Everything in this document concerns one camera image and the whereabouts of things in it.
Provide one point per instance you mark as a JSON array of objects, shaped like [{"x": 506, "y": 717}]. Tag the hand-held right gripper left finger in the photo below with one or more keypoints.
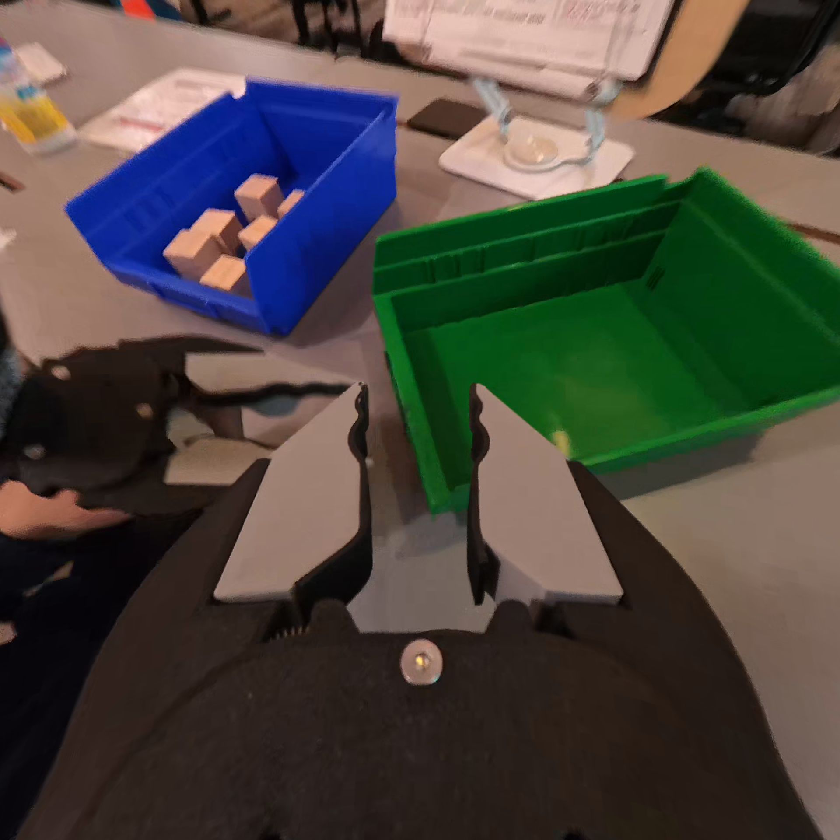
[{"x": 302, "y": 512}]

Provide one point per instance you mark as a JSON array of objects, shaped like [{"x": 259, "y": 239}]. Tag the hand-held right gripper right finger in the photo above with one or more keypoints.
[{"x": 544, "y": 525}]

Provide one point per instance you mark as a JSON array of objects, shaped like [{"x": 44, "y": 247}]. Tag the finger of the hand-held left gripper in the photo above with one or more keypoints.
[
  {"x": 262, "y": 374},
  {"x": 216, "y": 463}
]

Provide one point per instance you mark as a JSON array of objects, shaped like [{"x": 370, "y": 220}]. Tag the white stand base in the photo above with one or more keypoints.
[{"x": 558, "y": 164}]

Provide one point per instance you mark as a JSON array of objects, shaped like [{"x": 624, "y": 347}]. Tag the black phone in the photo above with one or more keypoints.
[{"x": 446, "y": 118}]

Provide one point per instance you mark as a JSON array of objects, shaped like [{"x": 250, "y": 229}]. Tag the white paper sheet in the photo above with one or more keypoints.
[{"x": 164, "y": 108}]

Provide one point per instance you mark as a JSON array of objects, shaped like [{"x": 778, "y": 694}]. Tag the blue plastic bin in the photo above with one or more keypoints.
[{"x": 328, "y": 197}]

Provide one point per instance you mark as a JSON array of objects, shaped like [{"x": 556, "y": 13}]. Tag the wooden display board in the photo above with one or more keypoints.
[{"x": 682, "y": 59}]

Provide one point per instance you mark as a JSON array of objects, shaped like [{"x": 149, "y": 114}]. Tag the yellow plastic bottle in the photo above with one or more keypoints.
[{"x": 36, "y": 121}]

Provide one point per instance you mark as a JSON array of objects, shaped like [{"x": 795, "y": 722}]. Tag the person's left hand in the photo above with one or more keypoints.
[{"x": 46, "y": 515}]

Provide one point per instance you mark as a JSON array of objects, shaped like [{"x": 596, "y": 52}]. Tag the pile of wooden cubes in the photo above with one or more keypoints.
[{"x": 216, "y": 243}]

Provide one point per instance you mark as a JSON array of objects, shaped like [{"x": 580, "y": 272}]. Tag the green plastic bin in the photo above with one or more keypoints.
[{"x": 590, "y": 354}]

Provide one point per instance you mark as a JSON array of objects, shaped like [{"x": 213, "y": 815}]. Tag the small white packet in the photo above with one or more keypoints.
[{"x": 39, "y": 62}]

